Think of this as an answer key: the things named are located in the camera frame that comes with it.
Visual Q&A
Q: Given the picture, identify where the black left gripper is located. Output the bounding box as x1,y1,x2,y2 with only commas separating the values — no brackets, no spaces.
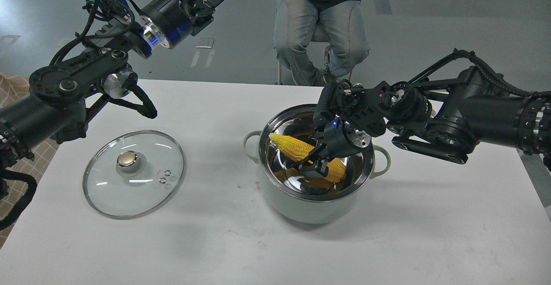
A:
139,0,226,49

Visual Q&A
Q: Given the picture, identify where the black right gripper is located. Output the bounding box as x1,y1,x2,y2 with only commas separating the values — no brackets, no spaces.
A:
291,119,373,187

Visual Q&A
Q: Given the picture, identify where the glass pot lid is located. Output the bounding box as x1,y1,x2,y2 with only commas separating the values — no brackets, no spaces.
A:
82,130,186,220

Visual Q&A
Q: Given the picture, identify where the yellow corn cob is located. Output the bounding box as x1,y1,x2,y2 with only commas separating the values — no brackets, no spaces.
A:
268,133,346,183

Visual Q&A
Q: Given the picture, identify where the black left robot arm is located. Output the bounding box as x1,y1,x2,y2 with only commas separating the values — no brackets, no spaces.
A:
0,0,225,229

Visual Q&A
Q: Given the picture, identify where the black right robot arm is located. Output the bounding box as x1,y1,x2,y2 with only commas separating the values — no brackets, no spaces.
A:
296,49,551,178

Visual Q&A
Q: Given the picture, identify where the pale green steel pot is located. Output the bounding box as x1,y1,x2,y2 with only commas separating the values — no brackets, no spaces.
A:
242,104,391,224

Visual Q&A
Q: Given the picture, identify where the seated person in jeans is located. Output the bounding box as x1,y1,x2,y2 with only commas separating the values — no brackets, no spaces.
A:
273,0,370,87

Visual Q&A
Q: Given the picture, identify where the beige checkered cloth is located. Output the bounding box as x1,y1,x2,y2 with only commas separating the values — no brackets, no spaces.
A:
0,73,59,249

